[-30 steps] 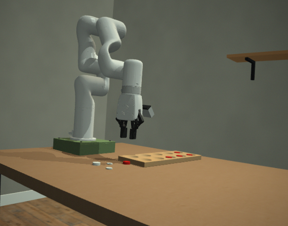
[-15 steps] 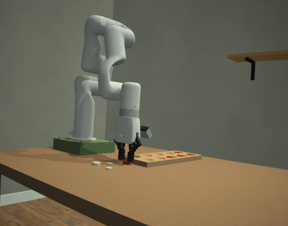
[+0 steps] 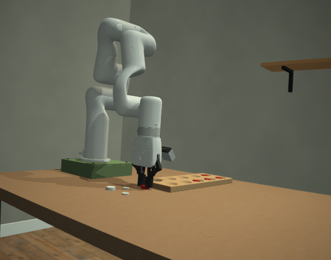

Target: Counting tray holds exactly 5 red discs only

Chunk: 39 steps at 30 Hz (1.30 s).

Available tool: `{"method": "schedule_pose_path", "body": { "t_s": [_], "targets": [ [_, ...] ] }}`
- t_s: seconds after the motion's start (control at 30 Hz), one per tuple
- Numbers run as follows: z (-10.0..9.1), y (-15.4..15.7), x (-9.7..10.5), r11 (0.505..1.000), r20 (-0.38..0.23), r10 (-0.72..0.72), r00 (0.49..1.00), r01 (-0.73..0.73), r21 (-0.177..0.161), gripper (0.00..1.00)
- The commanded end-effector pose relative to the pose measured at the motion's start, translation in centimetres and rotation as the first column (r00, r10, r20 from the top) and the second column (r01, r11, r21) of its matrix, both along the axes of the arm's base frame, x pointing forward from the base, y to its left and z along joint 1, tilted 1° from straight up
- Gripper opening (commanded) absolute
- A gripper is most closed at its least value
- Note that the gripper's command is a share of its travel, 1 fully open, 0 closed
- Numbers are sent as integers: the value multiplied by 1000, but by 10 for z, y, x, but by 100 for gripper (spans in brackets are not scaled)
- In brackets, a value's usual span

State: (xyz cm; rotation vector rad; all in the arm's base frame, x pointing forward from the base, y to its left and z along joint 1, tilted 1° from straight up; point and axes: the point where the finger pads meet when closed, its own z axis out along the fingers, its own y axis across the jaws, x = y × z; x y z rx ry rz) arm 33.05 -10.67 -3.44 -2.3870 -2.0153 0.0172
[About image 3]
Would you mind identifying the pale grey disc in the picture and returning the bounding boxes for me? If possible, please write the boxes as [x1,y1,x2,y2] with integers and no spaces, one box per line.
[106,186,115,191]

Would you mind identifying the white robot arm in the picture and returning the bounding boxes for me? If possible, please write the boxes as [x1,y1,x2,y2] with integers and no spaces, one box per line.
[79,18,162,163]

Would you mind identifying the tan tray with round pockets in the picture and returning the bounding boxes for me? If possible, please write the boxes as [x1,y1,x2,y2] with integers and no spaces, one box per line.
[152,173,232,193]

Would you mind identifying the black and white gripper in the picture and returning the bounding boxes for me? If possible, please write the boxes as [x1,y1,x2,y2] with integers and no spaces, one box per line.
[132,135,162,188]

